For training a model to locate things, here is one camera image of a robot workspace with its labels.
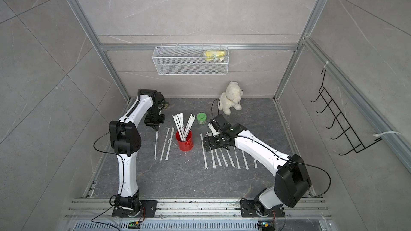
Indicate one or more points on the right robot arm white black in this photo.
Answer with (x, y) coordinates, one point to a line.
(292, 180)

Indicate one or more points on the green lid jar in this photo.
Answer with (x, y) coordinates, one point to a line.
(201, 118)

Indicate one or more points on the white plush dog toy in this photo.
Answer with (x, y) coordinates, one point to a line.
(231, 98)

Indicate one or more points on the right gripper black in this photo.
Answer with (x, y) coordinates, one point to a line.
(211, 139)

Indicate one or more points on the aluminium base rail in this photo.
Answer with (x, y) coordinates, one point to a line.
(202, 209)

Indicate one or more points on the red cup container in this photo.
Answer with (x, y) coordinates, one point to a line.
(186, 145)

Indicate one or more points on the white wire mesh basket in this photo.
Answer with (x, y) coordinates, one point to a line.
(188, 60)

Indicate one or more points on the bundle of white straws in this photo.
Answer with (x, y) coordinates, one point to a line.
(182, 127)

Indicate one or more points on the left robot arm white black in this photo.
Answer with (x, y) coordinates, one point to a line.
(126, 142)

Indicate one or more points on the yellow sponge in basket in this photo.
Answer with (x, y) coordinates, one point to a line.
(215, 55)

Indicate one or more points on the black wire hook rack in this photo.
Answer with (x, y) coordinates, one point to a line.
(339, 119)

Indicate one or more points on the white straw eleventh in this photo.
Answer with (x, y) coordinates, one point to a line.
(156, 142)

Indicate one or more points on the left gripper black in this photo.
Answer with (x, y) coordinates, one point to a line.
(149, 123)

